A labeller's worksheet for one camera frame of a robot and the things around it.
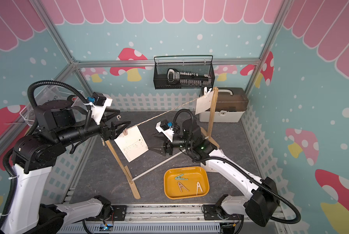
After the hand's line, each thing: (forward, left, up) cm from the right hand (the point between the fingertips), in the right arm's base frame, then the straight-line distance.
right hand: (152, 142), depth 63 cm
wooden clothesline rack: (-2, +18, -24) cm, 30 cm away
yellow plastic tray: (-7, -15, -32) cm, 36 cm away
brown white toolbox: (+38, -47, -13) cm, 63 cm away
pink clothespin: (-8, -12, -32) cm, 36 cm away
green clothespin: (-4, -12, -32) cm, 34 cm away
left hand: (+1, +8, +14) cm, 16 cm away
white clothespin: (-9, -22, -31) cm, 40 cm away
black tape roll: (+29, +49, +2) cm, 57 cm away
